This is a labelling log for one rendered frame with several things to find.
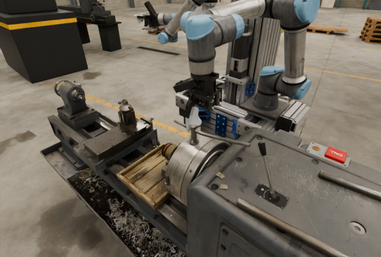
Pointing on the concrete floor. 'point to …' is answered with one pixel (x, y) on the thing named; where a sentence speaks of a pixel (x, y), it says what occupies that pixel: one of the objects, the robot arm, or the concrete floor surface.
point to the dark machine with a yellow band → (37, 28)
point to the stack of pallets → (371, 30)
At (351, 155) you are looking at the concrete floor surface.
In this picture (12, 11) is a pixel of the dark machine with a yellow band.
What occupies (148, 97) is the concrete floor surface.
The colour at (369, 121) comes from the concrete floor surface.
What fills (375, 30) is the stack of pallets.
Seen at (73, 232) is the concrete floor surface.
